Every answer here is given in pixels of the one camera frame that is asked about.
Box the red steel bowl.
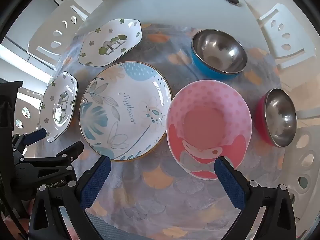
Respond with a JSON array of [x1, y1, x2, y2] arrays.
[[255, 88, 297, 147]]

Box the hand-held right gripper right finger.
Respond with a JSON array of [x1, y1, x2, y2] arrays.
[[214, 156, 304, 240]]

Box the round blue floral plate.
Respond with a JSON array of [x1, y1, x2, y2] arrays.
[[79, 62, 173, 161]]

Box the hexagonal tree print plate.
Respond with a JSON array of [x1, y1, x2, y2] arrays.
[[78, 19, 143, 67], [39, 71, 78, 143]]

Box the white cutout chair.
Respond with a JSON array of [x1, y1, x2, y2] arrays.
[[27, 0, 88, 63], [257, 3, 313, 70], [275, 126, 320, 205]]

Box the fan pattern table mat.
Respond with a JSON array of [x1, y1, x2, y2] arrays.
[[37, 24, 288, 240]]

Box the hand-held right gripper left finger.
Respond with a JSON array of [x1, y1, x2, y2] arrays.
[[28, 156, 112, 240]]

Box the blue steel bowl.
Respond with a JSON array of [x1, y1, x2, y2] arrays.
[[191, 29, 248, 80]]

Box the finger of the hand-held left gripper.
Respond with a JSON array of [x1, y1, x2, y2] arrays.
[[24, 141, 84, 167], [11, 129, 47, 153]]

